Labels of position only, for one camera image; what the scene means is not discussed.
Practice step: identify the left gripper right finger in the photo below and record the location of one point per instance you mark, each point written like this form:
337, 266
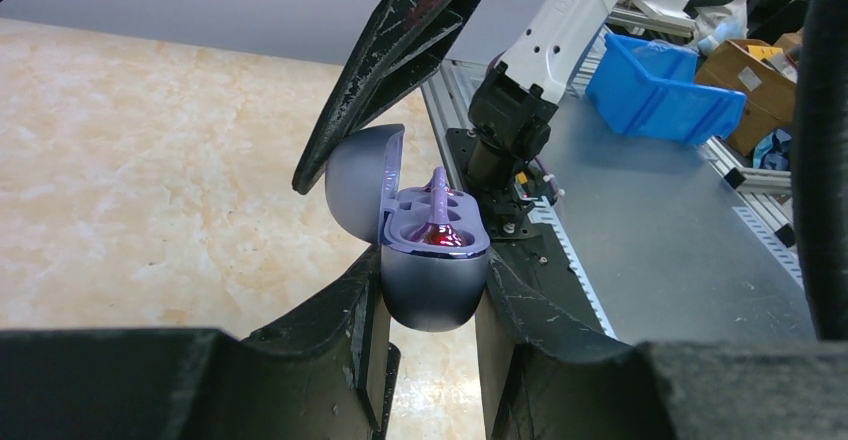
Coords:
546, 375

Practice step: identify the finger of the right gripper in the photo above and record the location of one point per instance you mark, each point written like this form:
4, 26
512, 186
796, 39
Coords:
401, 46

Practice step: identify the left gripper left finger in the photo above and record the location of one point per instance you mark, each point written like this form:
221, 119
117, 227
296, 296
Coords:
324, 370

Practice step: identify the grey-blue earbud charging case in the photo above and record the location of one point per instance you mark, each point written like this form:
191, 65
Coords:
425, 288

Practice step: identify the purple earbud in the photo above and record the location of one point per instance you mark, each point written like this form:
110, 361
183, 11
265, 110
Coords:
437, 229

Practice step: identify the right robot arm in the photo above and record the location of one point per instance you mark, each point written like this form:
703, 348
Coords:
511, 111

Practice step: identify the blue plastic bin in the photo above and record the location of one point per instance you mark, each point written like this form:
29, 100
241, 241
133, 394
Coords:
647, 89

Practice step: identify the cardboard box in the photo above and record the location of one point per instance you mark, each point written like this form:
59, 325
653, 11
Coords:
770, 95

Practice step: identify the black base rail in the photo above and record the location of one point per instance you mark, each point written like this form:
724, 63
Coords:
527, 233

